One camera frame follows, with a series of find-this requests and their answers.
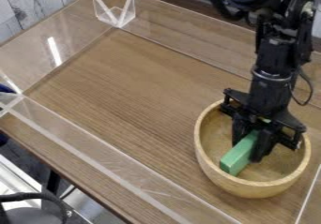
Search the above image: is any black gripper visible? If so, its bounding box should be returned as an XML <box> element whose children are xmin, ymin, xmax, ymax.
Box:
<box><xmin>220</xmin><ymin>68</ymin><xmax>307</xmax><ymax>163</ymax></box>

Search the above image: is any green rectangular block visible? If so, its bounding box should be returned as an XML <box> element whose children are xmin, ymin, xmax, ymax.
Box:
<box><xmin>220</xmin><ymin>130</ymin><xmax>258</xmax><ymax>176</ymax></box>

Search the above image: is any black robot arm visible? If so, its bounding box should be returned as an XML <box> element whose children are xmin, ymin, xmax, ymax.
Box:
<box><xmin>210</xmin><ymin>0</ymin><xmax>315</xmax><ymax>162</ymax></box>

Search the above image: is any brown wooden bowl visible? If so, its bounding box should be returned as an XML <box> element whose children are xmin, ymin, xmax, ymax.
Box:
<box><xmin>193</xmin><ymin>100</ymin><xmax>312</xmax><ymax>199</ymax></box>

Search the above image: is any blue object at edge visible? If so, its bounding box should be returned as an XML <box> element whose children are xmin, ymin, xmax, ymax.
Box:
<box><xmin>0</xmin><ymin>83</ymin><xmax>16</xmax><ymax>94</ymax></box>

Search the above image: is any clear acrylic barrier wall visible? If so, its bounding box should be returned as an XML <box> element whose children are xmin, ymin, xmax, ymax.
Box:
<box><xmin>0</xmin><ymin>0</ymin><xmax>321</xmax><ymax>224</ymax></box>

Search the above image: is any black cable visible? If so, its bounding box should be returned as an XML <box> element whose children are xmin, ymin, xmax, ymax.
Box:
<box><xmin>0</xmin><ymin>192</ymin><xmax>71</xmax><ymax>224</ymax></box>

